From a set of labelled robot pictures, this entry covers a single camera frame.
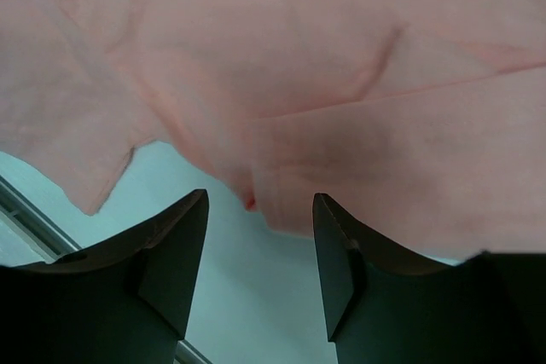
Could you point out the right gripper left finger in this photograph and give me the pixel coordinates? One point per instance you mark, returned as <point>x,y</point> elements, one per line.
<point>128,287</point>

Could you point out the pink t shirt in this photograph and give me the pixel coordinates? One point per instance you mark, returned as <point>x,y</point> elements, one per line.
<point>424,118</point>

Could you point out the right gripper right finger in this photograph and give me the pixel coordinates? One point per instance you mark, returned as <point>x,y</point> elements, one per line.
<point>384,303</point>

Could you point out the aluminium table rail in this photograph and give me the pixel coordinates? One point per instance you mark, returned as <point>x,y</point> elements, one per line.
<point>34,223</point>

